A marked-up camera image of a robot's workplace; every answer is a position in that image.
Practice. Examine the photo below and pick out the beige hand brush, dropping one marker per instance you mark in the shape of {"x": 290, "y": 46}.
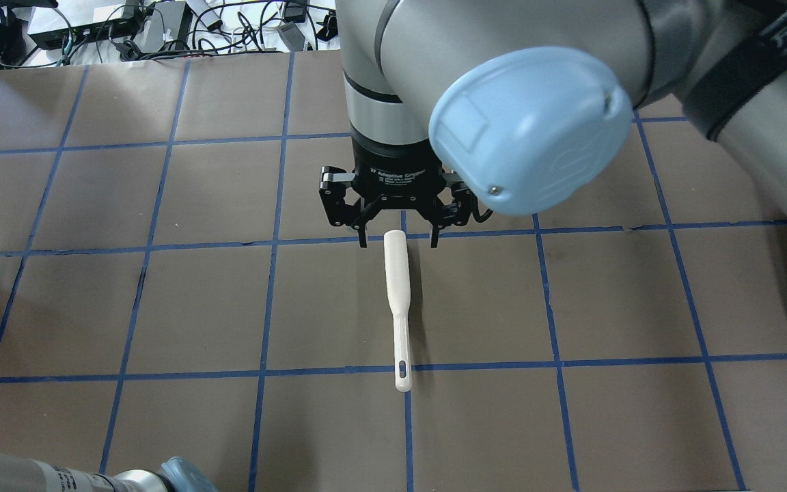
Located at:
{"x": 398, "y": 284}

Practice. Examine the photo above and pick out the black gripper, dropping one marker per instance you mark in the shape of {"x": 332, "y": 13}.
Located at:
{"x": 393, "y": 172}

